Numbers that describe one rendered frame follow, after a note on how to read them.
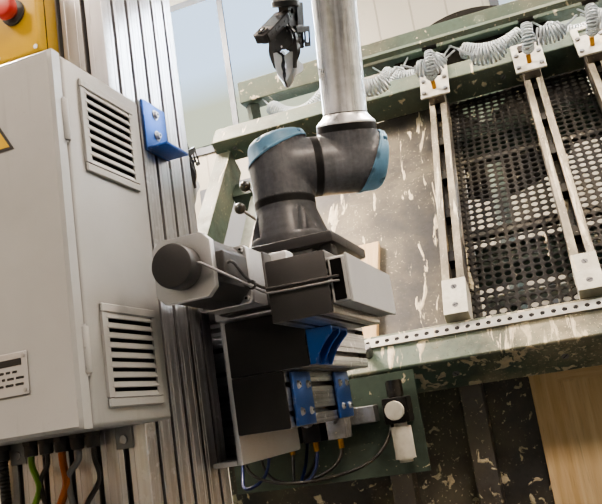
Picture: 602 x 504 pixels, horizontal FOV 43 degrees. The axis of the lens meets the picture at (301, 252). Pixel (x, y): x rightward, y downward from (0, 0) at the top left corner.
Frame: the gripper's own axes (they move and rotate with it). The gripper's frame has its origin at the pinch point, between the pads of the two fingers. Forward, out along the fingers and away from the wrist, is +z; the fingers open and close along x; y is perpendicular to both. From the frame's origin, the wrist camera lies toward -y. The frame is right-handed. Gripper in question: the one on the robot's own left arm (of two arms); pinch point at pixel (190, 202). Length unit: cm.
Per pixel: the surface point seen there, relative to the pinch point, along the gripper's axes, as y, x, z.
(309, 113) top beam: 87, -16, -6
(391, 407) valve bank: -36, -49, 52
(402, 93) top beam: 86, -51, -4
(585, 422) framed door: -10, -89, 78
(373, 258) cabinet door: 18, -41, 32
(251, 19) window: 286, 59, -54
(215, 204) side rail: 55, 18, 12
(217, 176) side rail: 71, 21, 5
